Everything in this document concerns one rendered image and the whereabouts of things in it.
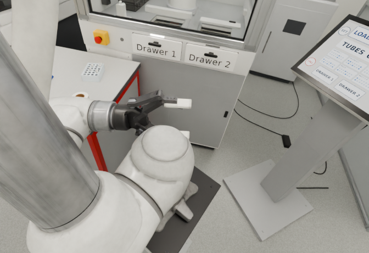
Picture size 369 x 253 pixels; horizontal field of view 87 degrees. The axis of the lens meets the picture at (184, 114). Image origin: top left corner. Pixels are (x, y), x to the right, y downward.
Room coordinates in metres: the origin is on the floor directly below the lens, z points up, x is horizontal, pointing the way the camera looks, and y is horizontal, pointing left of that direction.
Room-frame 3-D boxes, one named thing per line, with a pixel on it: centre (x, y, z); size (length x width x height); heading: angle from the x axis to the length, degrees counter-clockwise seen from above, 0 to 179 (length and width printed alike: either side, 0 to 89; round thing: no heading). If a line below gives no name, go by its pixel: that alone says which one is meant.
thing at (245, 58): (1.54, 0.13, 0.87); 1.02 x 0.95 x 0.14; 85
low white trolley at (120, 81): (0.80, 0.65, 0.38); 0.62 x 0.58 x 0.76; 85
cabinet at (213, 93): (1.54, 0.13, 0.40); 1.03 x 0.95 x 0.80; 85
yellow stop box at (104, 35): (1.07, 0.55, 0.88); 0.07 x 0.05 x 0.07; 85
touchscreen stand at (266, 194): (0.71, -0.70, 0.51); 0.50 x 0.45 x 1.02; 121
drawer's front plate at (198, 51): (1.03, -0.10, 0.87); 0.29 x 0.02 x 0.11; 85
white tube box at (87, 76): (0.86, 0.52, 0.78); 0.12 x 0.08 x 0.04; 10
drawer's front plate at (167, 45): (1.06, 0.22, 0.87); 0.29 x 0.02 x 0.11; 85
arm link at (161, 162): (0.26, 0.04, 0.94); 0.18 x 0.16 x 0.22; 154
